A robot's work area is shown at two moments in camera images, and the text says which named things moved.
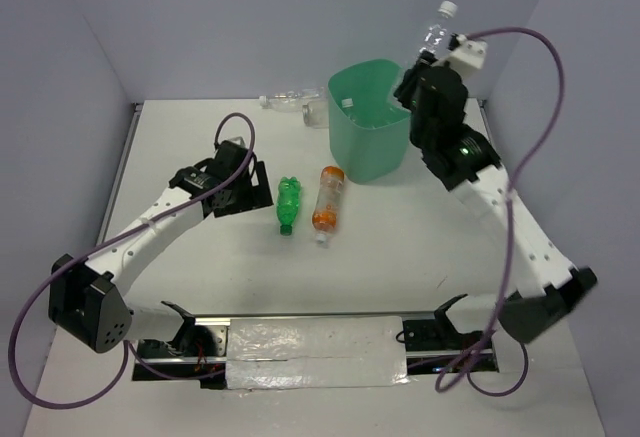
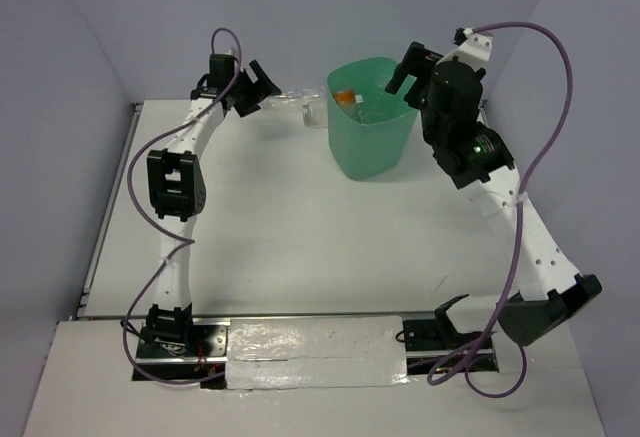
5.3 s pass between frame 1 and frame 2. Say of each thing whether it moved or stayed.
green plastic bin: stayed
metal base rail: stayed
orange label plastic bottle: moved
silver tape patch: stayed
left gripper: moved
